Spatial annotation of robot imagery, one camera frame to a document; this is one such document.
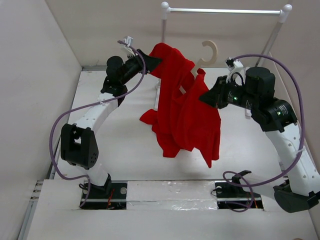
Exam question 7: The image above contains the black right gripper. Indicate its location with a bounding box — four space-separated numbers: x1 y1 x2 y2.
198 75 259 111

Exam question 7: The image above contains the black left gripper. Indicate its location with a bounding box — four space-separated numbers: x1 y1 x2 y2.
120 49 162 86

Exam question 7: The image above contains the red t shirt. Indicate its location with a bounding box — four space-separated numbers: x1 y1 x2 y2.
140 42 221 168

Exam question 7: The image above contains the beige wooden hanger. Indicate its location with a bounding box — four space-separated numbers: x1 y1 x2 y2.
179 40 219 95

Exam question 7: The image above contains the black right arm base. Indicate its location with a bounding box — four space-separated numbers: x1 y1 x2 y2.
210 170 264 213

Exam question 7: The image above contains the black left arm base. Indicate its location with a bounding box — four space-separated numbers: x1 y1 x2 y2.
79 179 128 210

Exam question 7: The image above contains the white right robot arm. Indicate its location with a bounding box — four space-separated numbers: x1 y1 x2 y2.
199 66 320 213

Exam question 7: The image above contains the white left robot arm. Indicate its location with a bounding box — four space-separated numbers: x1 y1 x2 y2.
60 49 162 199

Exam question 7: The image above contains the white clothes rack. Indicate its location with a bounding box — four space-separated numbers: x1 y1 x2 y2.
152 1 293 120

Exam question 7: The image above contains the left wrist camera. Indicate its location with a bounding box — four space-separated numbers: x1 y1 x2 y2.
118 36 136 58

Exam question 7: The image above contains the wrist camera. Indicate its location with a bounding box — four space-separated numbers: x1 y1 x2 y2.
225 57 244 83
118 36 136 58

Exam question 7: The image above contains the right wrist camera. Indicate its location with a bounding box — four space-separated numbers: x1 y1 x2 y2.
225 57 244 83

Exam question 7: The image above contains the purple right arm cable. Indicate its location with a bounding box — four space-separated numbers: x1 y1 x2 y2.
222 53 306 213

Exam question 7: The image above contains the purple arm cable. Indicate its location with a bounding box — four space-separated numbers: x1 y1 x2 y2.
222 53 306 213
48 39 147 208

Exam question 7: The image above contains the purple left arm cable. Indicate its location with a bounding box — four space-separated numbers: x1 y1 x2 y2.
48 39 147 208

